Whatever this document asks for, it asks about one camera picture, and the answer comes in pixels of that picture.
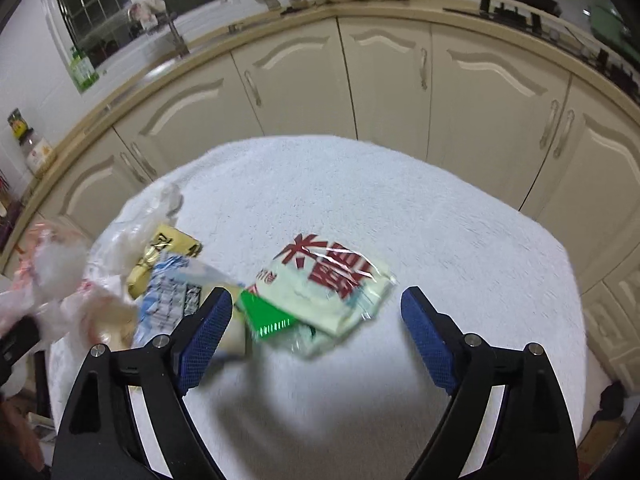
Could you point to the green dish soap bottle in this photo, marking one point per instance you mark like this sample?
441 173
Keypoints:
82 72

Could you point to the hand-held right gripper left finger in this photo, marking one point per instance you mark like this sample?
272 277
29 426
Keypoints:
202 340

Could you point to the pale packet red print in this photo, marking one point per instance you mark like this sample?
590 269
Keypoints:
330 280

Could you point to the person's left hand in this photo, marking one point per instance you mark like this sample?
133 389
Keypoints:
17 430

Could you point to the cloth on faucet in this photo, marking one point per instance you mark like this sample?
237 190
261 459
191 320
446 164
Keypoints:
145 12

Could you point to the black cloth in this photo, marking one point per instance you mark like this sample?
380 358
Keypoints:
612 400

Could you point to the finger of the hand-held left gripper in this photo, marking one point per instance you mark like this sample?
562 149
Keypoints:
17 340

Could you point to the kitchen window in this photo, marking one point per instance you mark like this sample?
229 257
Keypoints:
125 0

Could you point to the dark sauce bottle yellow label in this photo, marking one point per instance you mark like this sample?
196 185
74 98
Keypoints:
17 125

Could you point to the green electric cooker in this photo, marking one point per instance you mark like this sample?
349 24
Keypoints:
610 25

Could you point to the purple utensil holder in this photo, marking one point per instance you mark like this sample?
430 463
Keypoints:
7 220

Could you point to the yellow packet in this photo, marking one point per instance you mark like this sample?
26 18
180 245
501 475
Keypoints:
165 255

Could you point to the green wrapper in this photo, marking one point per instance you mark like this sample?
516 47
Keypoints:
265 317

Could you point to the blue white packet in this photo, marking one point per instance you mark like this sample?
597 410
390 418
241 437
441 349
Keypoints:
170 295

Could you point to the glass jar white label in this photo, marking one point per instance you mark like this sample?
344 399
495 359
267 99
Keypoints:
37 152

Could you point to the black glass stove hob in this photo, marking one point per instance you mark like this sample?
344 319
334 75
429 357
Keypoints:
550 30

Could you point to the pink translucent plastic bag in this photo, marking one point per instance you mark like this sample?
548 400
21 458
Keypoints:
55 280

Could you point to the steel faucet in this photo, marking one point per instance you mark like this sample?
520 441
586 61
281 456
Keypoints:
175 35

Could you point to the white towel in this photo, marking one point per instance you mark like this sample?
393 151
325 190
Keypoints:
400 220

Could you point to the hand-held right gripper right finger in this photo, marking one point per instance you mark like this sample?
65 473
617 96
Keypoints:
430 345

